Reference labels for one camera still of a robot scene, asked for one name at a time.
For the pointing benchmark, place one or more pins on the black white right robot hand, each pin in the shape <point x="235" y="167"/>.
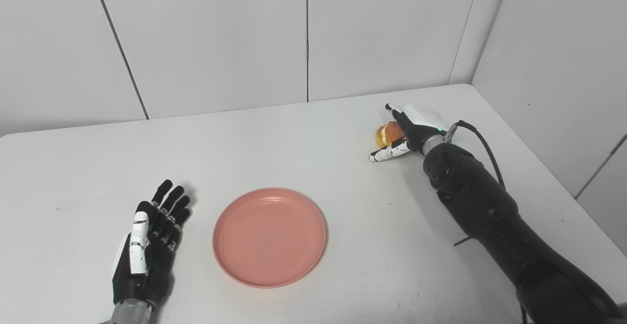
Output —
<point x="421" y="123"/>

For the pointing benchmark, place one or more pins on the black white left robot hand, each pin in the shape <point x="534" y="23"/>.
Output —
<point x="147" y="265"/>

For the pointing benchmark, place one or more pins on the orange cream puff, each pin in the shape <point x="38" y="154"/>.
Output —
<point x="389" y="133"/>

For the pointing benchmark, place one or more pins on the pink round plate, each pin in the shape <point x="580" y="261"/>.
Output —
<point x="269" y="238"/>

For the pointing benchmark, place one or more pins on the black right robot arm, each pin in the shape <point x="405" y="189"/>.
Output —
<point x="490" y="211"/>

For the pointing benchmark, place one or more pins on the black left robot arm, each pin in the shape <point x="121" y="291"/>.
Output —
<point x="128" y="312"/>

